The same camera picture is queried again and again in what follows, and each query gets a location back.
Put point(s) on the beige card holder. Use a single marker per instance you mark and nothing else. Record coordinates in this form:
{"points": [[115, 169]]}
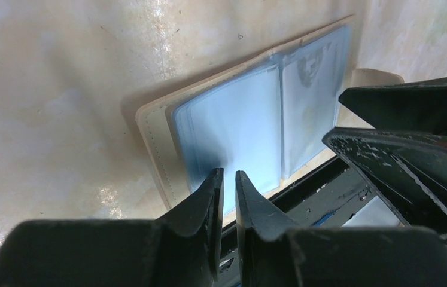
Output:
{"points": [[265, 116]]}

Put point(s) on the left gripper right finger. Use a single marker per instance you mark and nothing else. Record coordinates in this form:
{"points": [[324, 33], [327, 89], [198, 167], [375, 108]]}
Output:
{"points": [[369, 256]]}

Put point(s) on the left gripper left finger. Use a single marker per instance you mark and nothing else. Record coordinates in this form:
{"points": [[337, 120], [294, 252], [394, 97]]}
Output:
{"points": [[181, 248]]}

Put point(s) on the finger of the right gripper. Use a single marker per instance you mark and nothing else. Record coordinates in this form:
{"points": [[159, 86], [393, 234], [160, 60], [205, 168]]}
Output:
{"points": [[408, 170], [417, 107]]}

